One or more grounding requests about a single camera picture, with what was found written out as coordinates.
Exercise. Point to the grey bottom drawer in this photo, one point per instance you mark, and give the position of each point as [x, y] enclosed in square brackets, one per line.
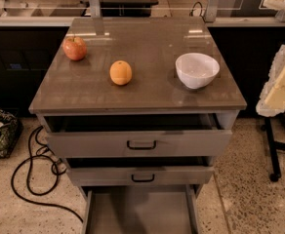
[162, 209]

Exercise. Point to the grey drawer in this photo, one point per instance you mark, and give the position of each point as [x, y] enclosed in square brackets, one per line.
[181, 143]
[162, 209]
[138, 171]

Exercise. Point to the grey drawer cabinet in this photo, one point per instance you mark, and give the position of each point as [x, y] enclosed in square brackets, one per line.
[79, 96]

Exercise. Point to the grey middle drawer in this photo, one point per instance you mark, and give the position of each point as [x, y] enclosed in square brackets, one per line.
[138, 171]

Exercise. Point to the grey top drawer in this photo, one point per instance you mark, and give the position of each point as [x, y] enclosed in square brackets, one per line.
[181, 143]

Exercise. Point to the black stand leg with caster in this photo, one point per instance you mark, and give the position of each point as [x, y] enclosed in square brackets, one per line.
[273, 147]

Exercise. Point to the white ceramic bowl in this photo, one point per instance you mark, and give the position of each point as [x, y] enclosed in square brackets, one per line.
[196, 70]

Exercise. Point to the orange fruit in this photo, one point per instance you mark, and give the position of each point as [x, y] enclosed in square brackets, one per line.
[120, 72]

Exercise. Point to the red apple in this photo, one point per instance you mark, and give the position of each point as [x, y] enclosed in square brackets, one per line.
[74, 47]

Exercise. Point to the green patterned basket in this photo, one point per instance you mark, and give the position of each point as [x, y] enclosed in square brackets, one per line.
[10, 130]

